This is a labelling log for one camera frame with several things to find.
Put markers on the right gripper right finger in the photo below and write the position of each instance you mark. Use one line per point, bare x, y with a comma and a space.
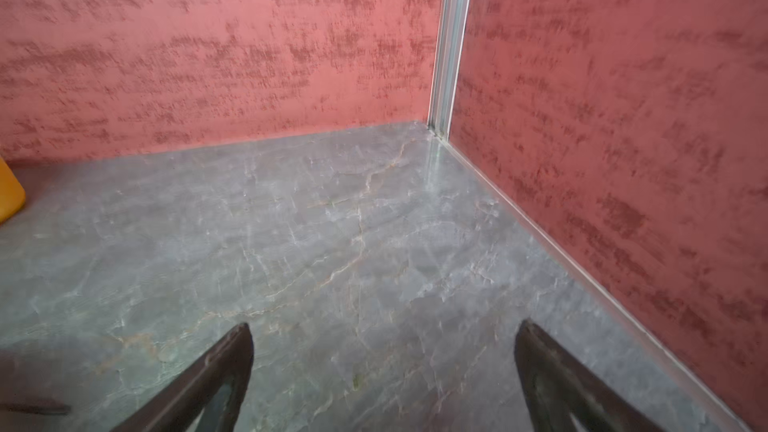
562, 394

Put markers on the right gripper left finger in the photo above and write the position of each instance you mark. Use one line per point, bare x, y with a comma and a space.
208, 395

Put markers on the yellow plastic bin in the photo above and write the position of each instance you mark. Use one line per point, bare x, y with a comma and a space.
12, 193

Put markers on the right aluminium corner post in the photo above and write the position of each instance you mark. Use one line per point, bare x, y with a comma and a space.
450, 39

